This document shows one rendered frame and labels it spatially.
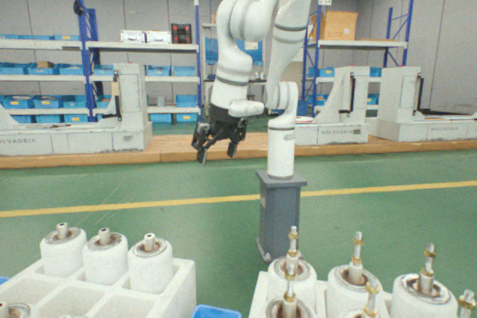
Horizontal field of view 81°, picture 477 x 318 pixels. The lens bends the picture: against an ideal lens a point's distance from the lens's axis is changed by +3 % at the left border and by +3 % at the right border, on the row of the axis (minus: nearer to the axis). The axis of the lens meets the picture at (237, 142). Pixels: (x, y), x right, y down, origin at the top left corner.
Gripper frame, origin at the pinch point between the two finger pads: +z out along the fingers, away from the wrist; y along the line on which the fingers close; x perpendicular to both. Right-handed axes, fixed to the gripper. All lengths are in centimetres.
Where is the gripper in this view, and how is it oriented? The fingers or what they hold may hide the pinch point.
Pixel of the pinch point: (216, 157)
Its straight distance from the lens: 67.1
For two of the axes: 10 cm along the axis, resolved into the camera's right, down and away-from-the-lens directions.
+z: -2.0, 8.8, 4.2
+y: -7.2, 1.6, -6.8
